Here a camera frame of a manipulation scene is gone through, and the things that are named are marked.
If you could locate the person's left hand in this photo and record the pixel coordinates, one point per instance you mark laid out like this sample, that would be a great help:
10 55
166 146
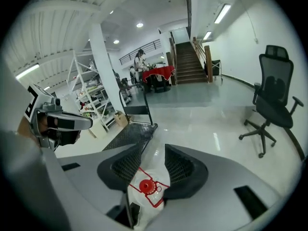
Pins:
43 124

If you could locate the ceiling tube light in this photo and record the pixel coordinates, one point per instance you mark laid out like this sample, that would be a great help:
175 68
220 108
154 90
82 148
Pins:
222 13
27 71
207 35

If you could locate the white plastic bin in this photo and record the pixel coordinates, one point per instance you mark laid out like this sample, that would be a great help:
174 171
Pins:
97 130

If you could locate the wooden staircase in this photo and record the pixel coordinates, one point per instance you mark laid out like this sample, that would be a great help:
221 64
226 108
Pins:
190 66

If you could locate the clear water jug red cap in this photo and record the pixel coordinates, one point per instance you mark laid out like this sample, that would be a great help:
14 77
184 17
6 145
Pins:
145 185

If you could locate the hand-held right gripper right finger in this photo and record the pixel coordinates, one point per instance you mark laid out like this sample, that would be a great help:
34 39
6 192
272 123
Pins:
216 189

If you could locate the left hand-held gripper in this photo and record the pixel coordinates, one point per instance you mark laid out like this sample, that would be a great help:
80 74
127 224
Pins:
32 102

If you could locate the open cardboard box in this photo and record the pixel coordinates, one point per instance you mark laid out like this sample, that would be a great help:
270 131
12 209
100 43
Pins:
121 119

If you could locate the red cloth covered table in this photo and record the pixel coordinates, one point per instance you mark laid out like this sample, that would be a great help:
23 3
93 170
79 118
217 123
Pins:
157 72

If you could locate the white metal shelf rack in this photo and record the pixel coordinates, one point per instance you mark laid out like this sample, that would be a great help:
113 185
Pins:
75 64

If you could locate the black platform trolley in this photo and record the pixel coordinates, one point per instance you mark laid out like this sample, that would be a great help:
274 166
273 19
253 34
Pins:
130 133

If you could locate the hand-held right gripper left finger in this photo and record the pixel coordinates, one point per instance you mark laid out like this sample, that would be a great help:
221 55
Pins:
84 177

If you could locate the metal trolley with black bin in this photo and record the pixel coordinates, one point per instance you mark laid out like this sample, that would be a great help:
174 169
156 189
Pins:
215 67

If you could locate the black mesh office chair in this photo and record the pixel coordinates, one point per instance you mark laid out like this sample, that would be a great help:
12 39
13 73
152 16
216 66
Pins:
274 109

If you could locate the round ceiling light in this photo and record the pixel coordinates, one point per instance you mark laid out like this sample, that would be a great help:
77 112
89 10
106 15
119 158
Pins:
139 25
116 41

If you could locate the black metal railing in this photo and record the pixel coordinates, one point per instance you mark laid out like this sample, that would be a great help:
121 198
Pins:
154 43

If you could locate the assorted stored goods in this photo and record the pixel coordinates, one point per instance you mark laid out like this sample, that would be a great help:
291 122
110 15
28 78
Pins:
90 105

